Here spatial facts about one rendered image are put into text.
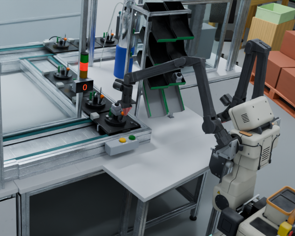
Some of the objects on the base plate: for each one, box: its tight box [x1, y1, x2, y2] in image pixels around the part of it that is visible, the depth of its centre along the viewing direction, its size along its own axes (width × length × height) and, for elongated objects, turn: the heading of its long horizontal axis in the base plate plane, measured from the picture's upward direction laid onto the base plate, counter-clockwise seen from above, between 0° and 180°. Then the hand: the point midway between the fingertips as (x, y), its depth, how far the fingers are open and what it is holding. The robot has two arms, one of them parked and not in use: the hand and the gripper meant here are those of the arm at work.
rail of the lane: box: [16, 126, 152, 180], centre depth 258 cm, size 6×89×11 cm, turn 113°
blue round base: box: [113, 44, 135, 79], centre depth 368 cm, size 16×16×27 cm
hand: (125, 114), depth 270 cm, fingers closed
